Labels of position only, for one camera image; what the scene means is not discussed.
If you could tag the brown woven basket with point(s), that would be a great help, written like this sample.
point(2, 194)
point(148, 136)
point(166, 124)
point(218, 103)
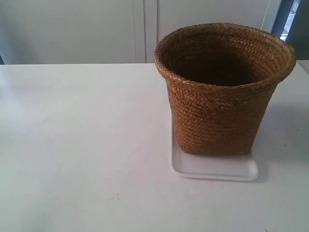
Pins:
point(220, 78)

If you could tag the white rectangular plastic tray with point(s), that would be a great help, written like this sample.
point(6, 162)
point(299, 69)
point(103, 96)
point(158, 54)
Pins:
point(230, 168)

